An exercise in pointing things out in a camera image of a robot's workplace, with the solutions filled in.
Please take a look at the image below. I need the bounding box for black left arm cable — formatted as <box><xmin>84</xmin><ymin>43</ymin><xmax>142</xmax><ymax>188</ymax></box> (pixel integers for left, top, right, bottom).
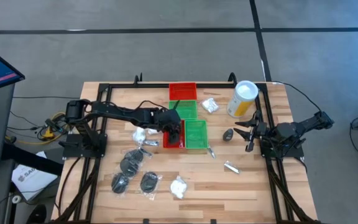
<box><xmin>103</xmin><ymin>99</ymin><xmax>169</xmax><ymax>114</ymax></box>

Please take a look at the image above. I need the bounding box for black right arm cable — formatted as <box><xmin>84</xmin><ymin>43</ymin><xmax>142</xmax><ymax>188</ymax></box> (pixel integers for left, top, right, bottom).
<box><xmin>271</xmin><ymin>80</ymin><xmax>324</xmax><ymax>115</ymax></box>

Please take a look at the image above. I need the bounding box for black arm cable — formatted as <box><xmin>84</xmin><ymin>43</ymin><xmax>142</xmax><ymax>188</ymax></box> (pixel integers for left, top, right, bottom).
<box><xmin>103</xmin><ymin>99</ymin><xmax>169</xmax><ymax>114</ymax></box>
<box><xmin>271</xmin><ymin>80</ymin><xmax>324</xmax><ymax>115</ymax></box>

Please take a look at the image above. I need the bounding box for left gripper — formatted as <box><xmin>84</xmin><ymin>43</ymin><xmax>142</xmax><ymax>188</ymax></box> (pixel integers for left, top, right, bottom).
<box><xmin>156</xmin><ymin>108</ymin><xmax>183</xmax><ymax>146</ymax></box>

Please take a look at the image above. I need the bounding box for clear bag with black item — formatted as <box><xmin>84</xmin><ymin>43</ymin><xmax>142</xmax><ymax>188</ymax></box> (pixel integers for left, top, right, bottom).
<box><xmin>119</xmin><ymin>156</ymin><xmax>140</xmax><ymax>179</ymax></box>
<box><xmin>138</xmin><ymin>170</ymin><xmax>163</xmax><ymax>202</ymax></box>
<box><xmin>123</xmin><ymin>147</ymin><xmax>153</xmax><ymax>165</ymax></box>
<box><xmin>110</xmin><ymin>172</ymin><xmax>131</xmax><ymax>196</ymax></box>

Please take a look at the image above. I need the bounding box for red plastic basket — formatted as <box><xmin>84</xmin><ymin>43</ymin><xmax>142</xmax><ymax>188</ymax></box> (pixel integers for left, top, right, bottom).
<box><xmin>168</xmin><ymin>82</ymin><xmax>198</xmax><ymax>101</ymax></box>
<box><xmin>162</xmin><ymin>119</ymin><xmax>186</xmax><ymax>149</ymax></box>

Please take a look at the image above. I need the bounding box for clear bag of cotton balls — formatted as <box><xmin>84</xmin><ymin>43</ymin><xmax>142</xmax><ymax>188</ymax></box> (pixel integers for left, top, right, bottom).
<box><xmin>131</xmin><ymin>126</ymin><xmax>148</xmax><ymax>146</ymax></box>
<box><xmin>169</xmin><ymin>175</ymin><xmax>188</xmax><ymax>200</ymax></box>
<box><xmin>200</xmin><ymin>97</ymin><xmax>220</xmax><ymax>114</ymax></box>

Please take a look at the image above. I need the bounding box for white yellow wipes canister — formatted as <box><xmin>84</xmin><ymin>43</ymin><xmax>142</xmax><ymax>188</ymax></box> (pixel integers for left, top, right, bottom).
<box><xmin>226</xmin><ymin>80</ymin><xmax>259</xmax><ymax>119</ymax></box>

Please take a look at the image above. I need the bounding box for black metal table frame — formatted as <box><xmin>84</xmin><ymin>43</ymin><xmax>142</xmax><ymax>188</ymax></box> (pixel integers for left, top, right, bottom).
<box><xmin>53</xmin><ymin>72</ymin><xmax>321</xmax><ymax>224</ymax></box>

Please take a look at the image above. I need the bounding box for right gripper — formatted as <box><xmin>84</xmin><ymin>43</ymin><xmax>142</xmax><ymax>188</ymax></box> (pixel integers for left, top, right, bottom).
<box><xmin>233</xmin><ymin>109</ymin><xmax>272</xmax><ymax>153</ymax></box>

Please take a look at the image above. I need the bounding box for yellow cable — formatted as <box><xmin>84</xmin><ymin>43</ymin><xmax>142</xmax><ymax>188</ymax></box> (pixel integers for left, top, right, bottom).
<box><xmin>4</xmin><ymin>111</ymin><xmax>67</xmax><ymax>146</ymax></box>

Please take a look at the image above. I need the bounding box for green plastic basket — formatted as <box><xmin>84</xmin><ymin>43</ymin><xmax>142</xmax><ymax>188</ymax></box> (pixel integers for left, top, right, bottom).
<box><xmin>184</xmin><ymin>119</ymin><xmax>209</xmax><ymax>150</ymax></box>
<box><xmin>168</xmin><ymin>100</ymin><xmax>199</xmax><ymax>121</ymax></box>

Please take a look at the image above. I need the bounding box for dark grey roll-on deodorant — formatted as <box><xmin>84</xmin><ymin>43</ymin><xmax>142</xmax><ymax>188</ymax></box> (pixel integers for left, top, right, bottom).
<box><xmin>222</xmin><ymin>128</ymin><xmax>235</xmax><ymax>142</ymax></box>

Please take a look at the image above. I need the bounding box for white paper sheet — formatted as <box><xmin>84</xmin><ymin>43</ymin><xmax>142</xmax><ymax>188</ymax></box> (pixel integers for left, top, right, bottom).
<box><xmin>11</xmin><ymin>151</ymin><xmax>59</xmax><ymax>202</ymax></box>

